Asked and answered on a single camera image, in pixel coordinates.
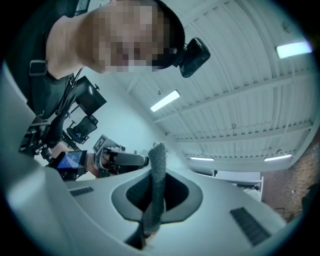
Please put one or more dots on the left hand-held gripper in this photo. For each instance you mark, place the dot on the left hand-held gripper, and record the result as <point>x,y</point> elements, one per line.
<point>102,145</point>

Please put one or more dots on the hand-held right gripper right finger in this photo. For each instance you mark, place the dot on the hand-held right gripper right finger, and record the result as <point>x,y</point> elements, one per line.
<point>220,212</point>

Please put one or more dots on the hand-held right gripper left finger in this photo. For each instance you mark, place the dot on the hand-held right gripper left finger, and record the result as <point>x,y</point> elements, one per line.
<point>75,212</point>

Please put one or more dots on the grey cloth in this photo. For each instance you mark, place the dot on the grey cloth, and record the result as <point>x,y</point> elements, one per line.
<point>157,175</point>

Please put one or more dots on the person's left forearm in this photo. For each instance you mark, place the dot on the person's left forearm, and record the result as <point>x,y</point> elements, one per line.
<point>90,167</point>

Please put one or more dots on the black tablet with blue screen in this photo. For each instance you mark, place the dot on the black tablet with blue screen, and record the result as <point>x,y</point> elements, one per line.
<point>71,161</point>

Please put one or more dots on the ceiling strip light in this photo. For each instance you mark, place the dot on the ceiling strip light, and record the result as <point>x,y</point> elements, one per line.
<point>202,158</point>
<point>278,158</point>
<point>165,100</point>
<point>293,50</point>

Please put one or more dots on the black office chair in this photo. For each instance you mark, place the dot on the black office chair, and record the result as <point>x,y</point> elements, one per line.
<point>83,128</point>

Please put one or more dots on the black display panel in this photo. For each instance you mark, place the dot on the black display panel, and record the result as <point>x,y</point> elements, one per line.
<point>88,96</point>

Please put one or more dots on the black chest rig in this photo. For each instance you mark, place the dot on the black chest rig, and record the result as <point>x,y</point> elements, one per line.
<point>40,135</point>

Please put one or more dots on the person's head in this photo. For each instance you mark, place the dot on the person's head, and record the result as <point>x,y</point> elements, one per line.
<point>105,32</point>

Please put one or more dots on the black head camera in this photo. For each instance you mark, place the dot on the black head camera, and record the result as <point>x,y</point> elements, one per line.
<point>195,57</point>

